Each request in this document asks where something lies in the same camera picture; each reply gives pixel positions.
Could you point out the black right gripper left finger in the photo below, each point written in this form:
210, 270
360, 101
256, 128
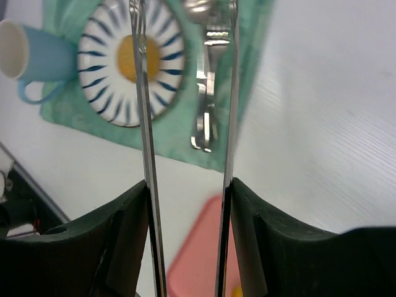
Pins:
97, 254

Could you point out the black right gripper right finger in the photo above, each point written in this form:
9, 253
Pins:
278, 255

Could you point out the silver metal tongs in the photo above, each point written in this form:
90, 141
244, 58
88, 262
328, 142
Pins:
137, 14

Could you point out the yellow bread piece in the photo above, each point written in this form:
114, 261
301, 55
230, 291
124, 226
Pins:
237, 292

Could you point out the pink plastic tray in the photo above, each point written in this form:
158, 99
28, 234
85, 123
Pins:
193, 271

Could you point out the green cloth placemat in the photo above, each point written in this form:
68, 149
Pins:
170, 132

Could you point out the blue striped white plate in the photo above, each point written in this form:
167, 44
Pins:
106, 63

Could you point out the light blue mug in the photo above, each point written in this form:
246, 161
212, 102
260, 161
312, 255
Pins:
32, 55

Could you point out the silver metal fork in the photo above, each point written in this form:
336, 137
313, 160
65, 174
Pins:
213, 77

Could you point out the silver metal spoon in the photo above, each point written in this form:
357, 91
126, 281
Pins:
199, 62

